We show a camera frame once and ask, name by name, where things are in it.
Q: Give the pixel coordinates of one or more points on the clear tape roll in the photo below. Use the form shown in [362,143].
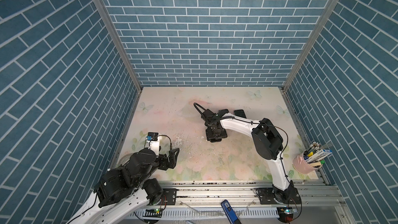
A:
[124,159]

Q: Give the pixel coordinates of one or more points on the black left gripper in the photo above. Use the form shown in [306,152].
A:
[166,165]

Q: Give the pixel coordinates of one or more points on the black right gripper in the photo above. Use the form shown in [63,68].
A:
[208,129]

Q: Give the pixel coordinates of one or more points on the aluminium corner post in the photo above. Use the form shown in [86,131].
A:
[102,11]
[324,17]

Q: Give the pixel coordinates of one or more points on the blue handheld device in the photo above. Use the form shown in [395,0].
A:
[230,213]

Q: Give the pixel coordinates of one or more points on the black phone case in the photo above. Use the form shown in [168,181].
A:
[214,139]

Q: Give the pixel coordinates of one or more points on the white phone black screen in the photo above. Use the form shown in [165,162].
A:
[240,114]

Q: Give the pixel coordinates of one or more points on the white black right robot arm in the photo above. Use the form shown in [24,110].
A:
[267,140]

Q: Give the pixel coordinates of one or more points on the pink cup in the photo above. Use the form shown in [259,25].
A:
[312,158]

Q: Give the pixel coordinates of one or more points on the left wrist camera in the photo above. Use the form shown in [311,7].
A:
[153,140]

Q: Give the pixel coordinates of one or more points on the aluminium corner post right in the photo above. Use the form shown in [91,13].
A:
[324,17]

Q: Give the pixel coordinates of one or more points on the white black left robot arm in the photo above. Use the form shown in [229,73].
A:
[125,189]

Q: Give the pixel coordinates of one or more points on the aluminium corner post left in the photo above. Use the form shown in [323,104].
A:
[102,11]

